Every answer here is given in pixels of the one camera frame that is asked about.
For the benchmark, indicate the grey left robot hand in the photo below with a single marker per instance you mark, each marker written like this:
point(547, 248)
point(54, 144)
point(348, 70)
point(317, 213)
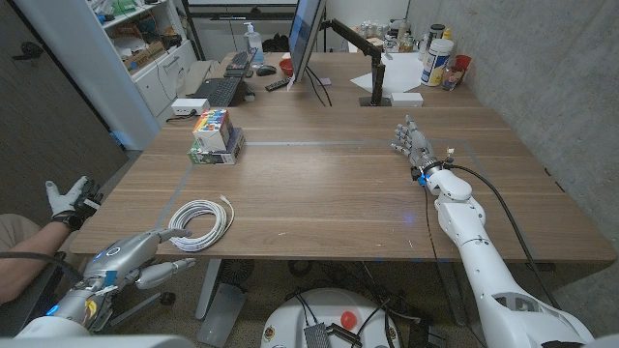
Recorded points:
point(126, 256)

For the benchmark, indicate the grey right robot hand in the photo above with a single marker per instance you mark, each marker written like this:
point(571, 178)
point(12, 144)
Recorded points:
point(420, 147)

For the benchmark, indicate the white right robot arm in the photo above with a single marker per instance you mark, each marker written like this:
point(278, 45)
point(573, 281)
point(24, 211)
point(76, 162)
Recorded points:
point(483, 275)

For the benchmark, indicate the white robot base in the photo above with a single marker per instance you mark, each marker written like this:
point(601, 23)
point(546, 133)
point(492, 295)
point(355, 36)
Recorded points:
point(329, 304)

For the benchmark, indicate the person's bare forearm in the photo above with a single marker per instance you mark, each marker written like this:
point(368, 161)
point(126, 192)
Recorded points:
point(24, 266)

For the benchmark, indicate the person's white gloved hand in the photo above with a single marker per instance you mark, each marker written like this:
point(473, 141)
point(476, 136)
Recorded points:
point(65, 200)

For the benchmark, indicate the clear hand sanitizer bottle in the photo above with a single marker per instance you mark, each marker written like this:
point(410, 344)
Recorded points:
point(254, 46)

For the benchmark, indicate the small white flat box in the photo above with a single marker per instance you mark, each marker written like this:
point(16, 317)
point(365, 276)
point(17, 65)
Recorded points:
point(406, 99)

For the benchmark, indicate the white paper sheet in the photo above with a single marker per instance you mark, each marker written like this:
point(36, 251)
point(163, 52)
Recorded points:
point(399, 72)

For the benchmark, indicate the white wipes canister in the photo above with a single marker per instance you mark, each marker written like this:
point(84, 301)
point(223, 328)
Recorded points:
point(436, 63)

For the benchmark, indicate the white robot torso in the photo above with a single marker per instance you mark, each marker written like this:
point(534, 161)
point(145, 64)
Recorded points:
point(97, 343)

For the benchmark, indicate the red cup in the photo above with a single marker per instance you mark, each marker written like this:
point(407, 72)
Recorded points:
point(463, 62)

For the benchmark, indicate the grey table leg with foot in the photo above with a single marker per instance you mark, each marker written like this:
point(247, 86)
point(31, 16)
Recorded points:
point(222, 314)

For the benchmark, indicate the black lidded bottle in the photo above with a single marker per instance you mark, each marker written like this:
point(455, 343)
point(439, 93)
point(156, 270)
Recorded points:
point(436, 34)

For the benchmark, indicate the person's khaki trousers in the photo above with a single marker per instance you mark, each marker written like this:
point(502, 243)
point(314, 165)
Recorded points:
point(14, 227)

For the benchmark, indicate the pink sticky note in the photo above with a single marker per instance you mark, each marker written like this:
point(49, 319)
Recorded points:
point(324, 81)

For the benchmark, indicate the flat green box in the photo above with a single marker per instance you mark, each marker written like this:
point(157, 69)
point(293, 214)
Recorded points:
point(217, 157)

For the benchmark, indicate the grey slim table leg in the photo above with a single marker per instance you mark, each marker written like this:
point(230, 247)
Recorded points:
point(452, 295)

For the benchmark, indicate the white box with colourful print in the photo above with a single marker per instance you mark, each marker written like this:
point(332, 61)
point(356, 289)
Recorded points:
point(210, 130)

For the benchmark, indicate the black remote control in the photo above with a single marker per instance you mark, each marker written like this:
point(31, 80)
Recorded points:
point(277, 84)

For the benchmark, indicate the red bowl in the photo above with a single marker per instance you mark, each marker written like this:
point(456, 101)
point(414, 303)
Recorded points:
point(286, 66)

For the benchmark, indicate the computer monitor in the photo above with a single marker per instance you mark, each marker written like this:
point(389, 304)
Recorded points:
point(304, 34)

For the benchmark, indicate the white power strip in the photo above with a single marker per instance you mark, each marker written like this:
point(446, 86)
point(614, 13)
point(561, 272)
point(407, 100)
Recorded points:
point(189, 106)

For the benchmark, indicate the black computer mouse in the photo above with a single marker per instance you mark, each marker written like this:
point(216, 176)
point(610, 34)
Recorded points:
point(266, 70)

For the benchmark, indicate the red emergency button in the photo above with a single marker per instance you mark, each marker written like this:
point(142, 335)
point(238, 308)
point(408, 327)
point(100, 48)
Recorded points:
point(348, 319)

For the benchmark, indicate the white shelf cabinet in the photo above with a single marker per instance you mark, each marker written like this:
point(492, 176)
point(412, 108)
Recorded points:
point(87, 72)

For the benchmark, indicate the large black keyboard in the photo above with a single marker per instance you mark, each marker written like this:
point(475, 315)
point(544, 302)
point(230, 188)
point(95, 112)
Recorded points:
point(217, 92)

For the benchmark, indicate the beige cloth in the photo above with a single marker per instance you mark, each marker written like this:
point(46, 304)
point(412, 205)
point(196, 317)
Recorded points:
point(196, 75)

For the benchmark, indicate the small black keyboard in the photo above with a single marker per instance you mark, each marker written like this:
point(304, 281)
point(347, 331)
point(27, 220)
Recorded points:
point(238, 63)

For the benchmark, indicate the cardboard box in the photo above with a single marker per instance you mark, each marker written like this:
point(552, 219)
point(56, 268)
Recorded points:
point(145, 57)

